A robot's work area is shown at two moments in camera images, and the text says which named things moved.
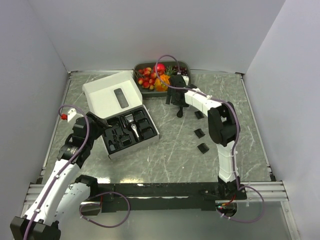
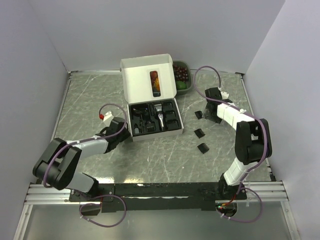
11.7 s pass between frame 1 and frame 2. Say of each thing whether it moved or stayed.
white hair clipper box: moved
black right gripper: moved
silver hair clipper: moved
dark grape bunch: stayed
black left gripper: moved
